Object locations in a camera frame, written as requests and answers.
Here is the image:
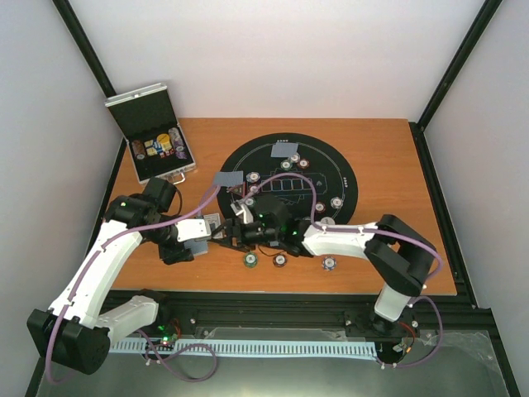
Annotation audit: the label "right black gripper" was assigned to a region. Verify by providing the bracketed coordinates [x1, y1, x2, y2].
[208, 219, 281, 254]

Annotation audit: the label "red triangular all-in button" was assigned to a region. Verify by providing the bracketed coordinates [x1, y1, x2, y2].
[227, 184, 246, 198]

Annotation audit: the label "green poker chip stack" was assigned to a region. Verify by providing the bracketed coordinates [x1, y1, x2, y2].
[243, 251, 259, 269]

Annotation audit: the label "brown poker chip stack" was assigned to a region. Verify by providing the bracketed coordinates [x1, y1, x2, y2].
[273, 253, 288, 268]

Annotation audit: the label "blue poker chip stack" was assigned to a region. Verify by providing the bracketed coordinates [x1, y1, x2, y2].
[322, 256, 337, 271]

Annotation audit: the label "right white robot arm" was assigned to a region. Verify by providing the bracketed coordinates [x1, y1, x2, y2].
[212, 194, 440, 335]

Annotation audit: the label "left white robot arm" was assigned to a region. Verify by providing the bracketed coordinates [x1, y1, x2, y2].
[26, 178, 205, 385]

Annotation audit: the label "round black poker mat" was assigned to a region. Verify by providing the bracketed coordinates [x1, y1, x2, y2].
[217, 132, 358, 224]

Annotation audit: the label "chips inside case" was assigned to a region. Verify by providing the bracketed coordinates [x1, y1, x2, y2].
[131, 127, 190, 160]

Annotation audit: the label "aluminium poker case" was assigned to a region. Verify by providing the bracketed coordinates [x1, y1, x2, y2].
[104, 83, 197, 184]

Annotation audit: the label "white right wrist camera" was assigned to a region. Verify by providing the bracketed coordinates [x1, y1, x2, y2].
[231, 202, 254, 224]

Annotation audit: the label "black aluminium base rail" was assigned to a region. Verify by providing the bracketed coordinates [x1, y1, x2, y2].
[53, 289, 495, 344]

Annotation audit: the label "light blue cable duct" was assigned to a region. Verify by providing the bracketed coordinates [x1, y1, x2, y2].
[109, 335, 378, 360]

